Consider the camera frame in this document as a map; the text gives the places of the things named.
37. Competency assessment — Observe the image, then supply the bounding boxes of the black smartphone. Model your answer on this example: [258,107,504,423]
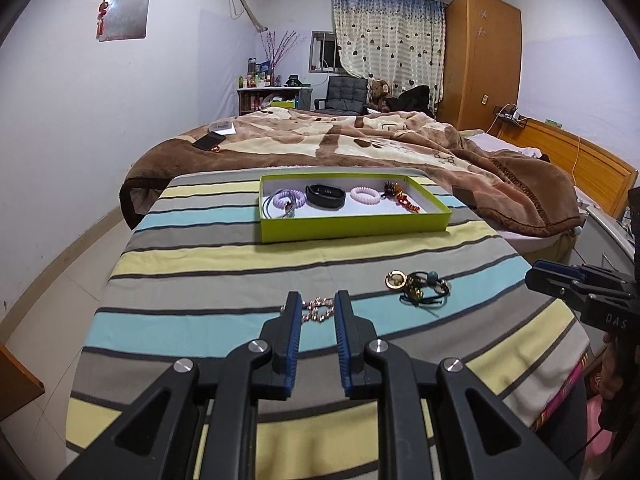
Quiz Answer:
[192,131,227,153]

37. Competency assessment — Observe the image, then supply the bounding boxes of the brown teddy bear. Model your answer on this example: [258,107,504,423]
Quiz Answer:
[367,79,394,114]

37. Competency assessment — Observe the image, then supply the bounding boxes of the blue-grey cord necklace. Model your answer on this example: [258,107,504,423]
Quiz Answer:
[263,195,297,221]

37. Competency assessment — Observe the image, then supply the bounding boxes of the wooden headboard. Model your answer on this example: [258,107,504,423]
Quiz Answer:
[495,117,640,222]

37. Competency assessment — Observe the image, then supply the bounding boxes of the power strip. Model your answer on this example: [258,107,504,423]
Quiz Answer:
[492,104,527,127]

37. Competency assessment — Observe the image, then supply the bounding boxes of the amber bead bracelet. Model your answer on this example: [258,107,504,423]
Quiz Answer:
[382,182,421,215]

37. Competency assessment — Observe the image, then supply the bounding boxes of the wooden furniture corner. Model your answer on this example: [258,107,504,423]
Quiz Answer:
[0,344,46,420]

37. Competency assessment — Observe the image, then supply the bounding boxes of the window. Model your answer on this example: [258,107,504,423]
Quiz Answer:
[311,31,344,74]

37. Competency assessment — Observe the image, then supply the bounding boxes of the heart print curtain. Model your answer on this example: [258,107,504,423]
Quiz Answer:
[332,0,447,104]

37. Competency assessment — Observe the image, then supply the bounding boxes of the black beaded hair tie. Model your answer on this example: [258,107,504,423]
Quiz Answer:
[399,271,453,310]

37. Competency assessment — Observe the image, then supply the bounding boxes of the pink bead bracelet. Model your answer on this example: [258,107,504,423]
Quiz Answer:
[300,296,337,325]

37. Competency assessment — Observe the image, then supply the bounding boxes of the striped cloth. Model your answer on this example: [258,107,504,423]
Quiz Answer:
[65,170,591,467]

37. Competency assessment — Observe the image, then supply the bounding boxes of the black chair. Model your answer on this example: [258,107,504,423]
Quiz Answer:
[315,76,371,116]

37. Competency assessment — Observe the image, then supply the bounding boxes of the brown patterned blanket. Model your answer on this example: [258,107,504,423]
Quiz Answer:
[120,107,583,239]

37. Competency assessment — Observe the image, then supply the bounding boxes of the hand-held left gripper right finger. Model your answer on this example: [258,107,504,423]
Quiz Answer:
[333,289,576,480]

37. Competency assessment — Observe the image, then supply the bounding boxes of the green cardboard box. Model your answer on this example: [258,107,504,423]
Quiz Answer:
[259,172,452,245]

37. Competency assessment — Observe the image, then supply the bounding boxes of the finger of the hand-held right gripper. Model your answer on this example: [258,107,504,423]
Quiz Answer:
[524,269,630,312]
[531,259,633,287]

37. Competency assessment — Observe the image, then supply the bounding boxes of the small purple coil hair tie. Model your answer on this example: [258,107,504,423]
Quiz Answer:
[272,189,305,211]

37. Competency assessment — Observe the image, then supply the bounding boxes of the person's right hand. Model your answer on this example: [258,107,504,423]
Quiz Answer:
[599,332,640,413]

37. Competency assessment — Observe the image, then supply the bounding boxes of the wrapped wall pipe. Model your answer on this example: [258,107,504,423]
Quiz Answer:
[227,0,271,31]

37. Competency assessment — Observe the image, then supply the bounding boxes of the black fitness band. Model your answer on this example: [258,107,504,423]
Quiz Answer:
[305,185,346,209]

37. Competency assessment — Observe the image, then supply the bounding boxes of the black clothing pile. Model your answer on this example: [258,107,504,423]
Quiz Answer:
[387,85,432,114]

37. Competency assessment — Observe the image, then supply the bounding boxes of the purple flower branches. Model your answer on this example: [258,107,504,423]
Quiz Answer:
[260,30,306,69]

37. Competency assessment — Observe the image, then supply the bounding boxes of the square wall mirror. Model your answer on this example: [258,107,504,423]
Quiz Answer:
[97,0,151,42]

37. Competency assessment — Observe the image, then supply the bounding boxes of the wooden wardrobe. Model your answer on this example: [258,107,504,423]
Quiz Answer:
[435,0,523,133]

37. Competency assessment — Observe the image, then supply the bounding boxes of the white shelf desk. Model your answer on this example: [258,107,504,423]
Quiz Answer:
[236,85,315,116]

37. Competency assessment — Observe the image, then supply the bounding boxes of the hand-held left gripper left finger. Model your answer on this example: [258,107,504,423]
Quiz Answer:
[60,290,306,480]

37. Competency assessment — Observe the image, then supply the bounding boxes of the group of bottles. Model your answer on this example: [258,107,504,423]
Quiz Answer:
[237,57,284,89]

